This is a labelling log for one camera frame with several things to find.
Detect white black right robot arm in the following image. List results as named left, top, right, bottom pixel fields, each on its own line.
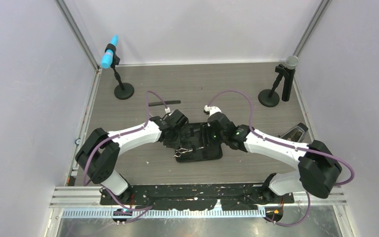
left=207, top=111, right=342, bottom=203

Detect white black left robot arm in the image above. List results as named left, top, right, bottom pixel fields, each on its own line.
left=75, top=110, right=188, bottom=204

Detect silver hair scissors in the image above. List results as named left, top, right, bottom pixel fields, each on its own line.
left=173, top=147, right=204, bottom=158

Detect black left microphone stand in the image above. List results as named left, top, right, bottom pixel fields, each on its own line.
left=111, top=55, right=135, bottom=100

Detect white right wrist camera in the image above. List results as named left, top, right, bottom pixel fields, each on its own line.
left=203, top=105, right=222, bottom=117

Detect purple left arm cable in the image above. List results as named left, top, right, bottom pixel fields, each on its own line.
left=82, top=90, right=172, bottom=224

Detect black right microphone stand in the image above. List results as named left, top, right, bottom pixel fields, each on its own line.
left=258, top=64, right=288, bottom=108

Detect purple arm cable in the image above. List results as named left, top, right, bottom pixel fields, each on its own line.
left=206, top=89, right=356, bottom=228
left=82, top=90, right=172, bottom=224

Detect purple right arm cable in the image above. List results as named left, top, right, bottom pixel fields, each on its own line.
left=206, top=89, right=356, bottom=228

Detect aluminium frame rail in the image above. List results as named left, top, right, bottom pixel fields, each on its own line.
left=49, top=183, right=348, bottom=219

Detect clear black box device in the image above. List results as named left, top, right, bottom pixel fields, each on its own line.
left=278, top=122, right=308, bottom=143

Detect blue microphone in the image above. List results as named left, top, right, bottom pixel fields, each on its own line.
left=101, top=35, right=118, bottom=69

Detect black mounting base plate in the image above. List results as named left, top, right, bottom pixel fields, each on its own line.
left=99, top=183, right=294, bottom=211

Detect black silver microphone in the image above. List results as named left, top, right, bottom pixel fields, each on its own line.
left=282, top=55, right=299, bottom=102

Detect black zip tool case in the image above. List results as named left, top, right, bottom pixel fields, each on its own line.
left=174, top=122, right=223, bottom=162

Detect black hair comb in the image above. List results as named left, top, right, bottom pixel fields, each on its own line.
left=148, top=100, right=181, bottom=107

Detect black microphone stand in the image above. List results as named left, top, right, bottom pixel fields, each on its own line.
left=111, top=55, right=135, bottom=100
left=258, top=64, right=288, bottom=108

